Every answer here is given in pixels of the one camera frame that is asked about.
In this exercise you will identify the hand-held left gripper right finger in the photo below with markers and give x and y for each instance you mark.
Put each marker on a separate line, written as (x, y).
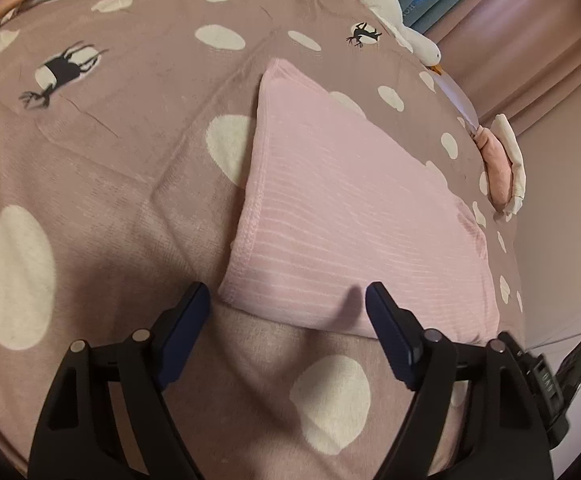
(390, 330)

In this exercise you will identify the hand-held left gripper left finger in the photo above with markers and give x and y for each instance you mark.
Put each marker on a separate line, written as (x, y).
(185, 330)

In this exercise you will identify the pink striped garment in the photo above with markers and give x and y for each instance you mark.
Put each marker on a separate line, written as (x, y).
(345, 210)

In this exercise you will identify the spotted deer print blanket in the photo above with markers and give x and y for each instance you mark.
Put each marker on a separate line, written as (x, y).
(95, 185)

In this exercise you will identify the pink and white cushion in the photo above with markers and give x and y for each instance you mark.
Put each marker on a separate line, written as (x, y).
(515, 160)

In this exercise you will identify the pink curtain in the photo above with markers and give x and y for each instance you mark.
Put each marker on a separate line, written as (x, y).
(520, 35)

